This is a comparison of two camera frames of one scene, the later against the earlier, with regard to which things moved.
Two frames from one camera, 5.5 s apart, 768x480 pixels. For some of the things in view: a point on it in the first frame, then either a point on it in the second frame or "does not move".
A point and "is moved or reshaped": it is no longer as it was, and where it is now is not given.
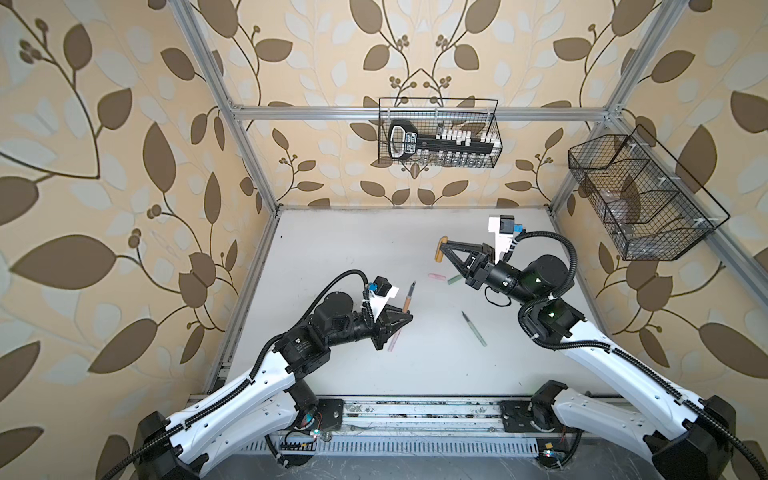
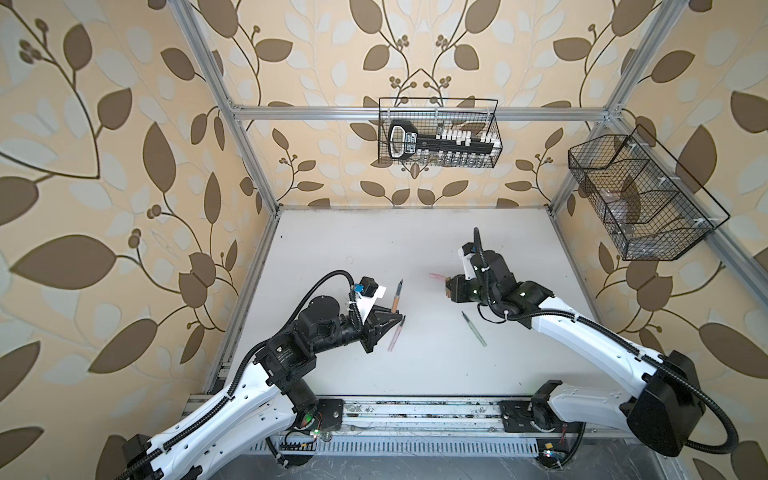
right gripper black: [477, 269] → [456, 283]
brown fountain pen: [409, 295] is moved or reshaped
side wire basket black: [652, 207] does not move
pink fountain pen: [394, 340] does not move
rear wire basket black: [457, 132] does not move
